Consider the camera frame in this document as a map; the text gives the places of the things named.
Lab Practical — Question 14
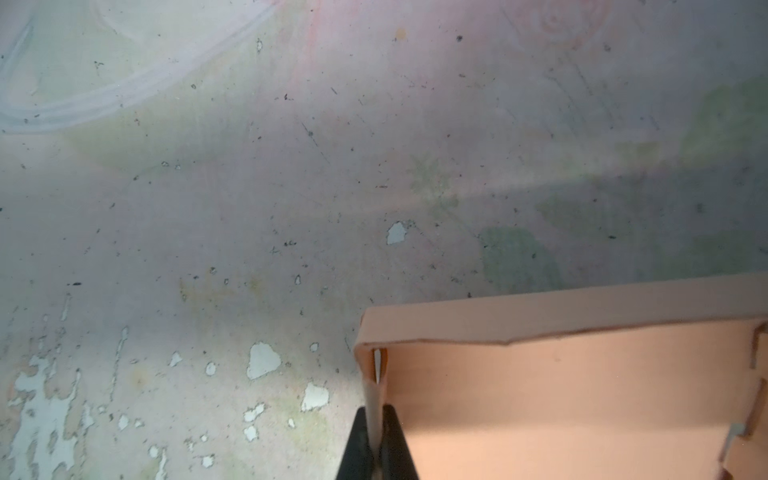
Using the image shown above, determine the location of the pink cardboard paper box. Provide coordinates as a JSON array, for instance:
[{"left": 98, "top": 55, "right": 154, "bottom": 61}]
[{"left": 353, "top": 273, "right": 767, "bottom": 479}]

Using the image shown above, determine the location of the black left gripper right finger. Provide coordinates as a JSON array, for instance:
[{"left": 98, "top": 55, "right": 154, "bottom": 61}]
[{"left": 379, "top": 404, "right": 419, "bottom": 480}]

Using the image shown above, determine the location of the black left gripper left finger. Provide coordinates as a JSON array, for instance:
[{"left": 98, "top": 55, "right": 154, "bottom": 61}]
[{"left": 336, "top": 407, "right": 374, "bottom": 480}]

